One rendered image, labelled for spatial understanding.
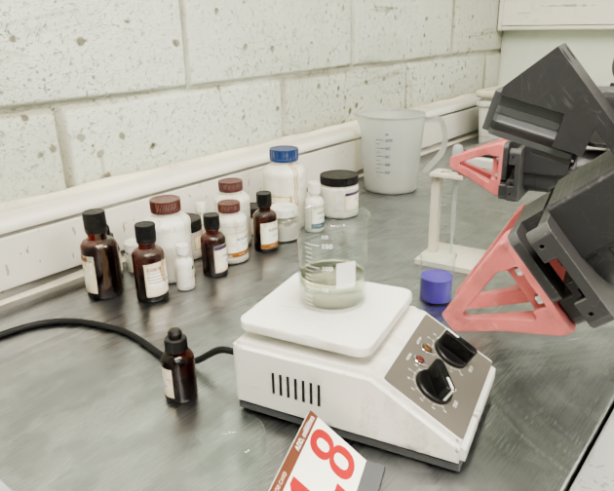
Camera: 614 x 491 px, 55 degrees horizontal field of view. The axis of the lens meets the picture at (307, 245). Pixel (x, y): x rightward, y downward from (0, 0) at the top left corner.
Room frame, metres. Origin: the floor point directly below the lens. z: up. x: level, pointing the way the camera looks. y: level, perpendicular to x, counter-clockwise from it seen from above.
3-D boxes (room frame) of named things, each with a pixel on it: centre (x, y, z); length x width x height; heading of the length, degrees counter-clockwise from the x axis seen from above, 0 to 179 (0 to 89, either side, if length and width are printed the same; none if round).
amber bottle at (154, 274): (0.68, 0.19, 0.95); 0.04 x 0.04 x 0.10
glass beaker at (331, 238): (0.48, -0.02, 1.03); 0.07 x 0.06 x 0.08; 62
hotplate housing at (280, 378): (0.46, -0.04, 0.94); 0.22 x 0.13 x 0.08; 63
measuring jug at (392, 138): (1.16, -0.19, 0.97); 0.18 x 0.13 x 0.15; 78
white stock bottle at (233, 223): (0.80, 0.11, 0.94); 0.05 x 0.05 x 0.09
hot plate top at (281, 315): (0.47, -0.02, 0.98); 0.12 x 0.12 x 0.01; 63
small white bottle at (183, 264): (0.70, 0.16, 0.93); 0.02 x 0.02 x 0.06
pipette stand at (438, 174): (0.78, -0.20, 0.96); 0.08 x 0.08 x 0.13; 58
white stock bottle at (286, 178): (0.95, 0.03, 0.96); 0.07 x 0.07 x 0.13
